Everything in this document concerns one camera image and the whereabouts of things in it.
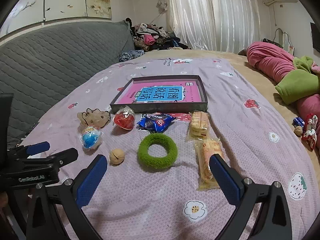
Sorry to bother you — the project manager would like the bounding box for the blue cookie packet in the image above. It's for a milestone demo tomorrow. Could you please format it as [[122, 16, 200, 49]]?
[[136, 112, 177, 134]]

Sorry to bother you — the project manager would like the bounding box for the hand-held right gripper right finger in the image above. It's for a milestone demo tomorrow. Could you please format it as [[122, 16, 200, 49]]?
[[209, 154, 293, 240]]

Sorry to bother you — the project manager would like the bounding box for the white sheer curtain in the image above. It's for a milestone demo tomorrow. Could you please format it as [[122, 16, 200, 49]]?
[[154, 0, 261, 54]]

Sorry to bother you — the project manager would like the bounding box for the shallow grey cardboard box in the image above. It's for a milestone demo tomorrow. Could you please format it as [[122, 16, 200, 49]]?
[[109, 75, 209, 115]]

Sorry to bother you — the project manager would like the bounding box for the yellow biscuit packet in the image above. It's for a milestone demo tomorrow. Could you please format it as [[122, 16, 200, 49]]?
[[194, 137, 224, 191], [187, 111, 210, 142]]

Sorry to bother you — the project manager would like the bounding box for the pink and blue book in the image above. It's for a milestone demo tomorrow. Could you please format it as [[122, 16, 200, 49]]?
[[117, 81, 204, 104]]

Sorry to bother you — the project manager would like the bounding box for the red and white packet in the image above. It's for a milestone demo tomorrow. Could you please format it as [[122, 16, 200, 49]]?
[[301, 114, 319, 151]]

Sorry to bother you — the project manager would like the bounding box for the grey quilted headboard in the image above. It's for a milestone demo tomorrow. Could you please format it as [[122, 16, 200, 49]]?
[[0, 20, 135, 150]]

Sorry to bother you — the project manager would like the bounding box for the small blue snack packet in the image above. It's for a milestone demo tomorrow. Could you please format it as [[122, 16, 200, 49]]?
[[292, 117, 306, 128]]

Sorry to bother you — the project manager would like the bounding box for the blue patterned cloth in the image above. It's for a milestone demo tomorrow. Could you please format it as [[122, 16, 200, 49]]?
[[119, 49, 145, 63]]

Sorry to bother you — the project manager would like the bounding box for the pile of clothes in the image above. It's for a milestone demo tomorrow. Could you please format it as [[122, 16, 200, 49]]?
[[125, 17, 193, 52]]

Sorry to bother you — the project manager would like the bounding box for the black wall television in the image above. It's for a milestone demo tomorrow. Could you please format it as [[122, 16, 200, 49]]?
[[310, 22, 320, 53]]

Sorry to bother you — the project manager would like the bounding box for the purple strawberry-print blanket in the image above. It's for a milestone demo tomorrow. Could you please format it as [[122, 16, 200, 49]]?
[[20, 57, 320, 240]]

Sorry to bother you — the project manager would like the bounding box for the green fleece blanket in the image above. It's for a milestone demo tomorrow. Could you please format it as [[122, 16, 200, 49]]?
[[275, 56, 320, 105]]

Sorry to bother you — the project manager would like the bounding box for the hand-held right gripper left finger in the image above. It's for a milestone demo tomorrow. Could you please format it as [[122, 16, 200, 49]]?
[[26, 154, 108, 240]]

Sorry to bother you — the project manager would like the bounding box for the dark bag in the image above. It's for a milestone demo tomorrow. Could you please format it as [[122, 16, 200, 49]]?
[[262, 38, 283, 48]]

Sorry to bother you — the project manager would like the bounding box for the pink fleece blanket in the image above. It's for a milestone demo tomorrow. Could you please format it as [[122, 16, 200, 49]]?
[[246, 42, 320, 135]]

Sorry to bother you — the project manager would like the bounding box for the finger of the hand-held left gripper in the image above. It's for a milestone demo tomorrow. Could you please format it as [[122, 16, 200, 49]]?
[[7, 141, 51, 159], [24, 148, 79, 172]]

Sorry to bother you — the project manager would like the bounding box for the floral wall painting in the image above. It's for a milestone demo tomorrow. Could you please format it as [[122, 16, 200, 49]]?
[[0, 0, 112, 39]]

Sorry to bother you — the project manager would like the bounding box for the green fuzzy ring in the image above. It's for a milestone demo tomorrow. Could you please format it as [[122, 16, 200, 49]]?
[[137, 133, 178, 170]]

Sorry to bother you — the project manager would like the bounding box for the red toy egg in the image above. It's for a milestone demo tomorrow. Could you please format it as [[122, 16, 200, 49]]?
[[113, 106, 136, 131]]

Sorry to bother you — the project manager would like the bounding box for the blue toy egg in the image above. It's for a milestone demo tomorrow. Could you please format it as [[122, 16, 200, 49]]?
[[79, 125, 104, 151]]

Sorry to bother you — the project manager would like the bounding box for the clear bear-print plastic bag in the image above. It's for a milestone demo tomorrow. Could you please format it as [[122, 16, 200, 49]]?
[[77, 108, 111, 128]]

